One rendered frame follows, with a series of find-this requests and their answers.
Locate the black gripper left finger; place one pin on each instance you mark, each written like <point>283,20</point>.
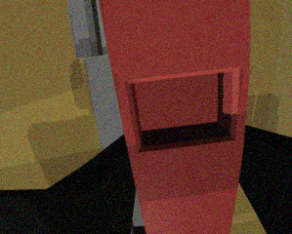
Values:
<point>95,199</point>

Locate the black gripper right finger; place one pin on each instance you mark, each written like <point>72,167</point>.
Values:
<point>266,177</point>

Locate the red tapered block with square sockets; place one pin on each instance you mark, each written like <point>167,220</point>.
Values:
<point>180,75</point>

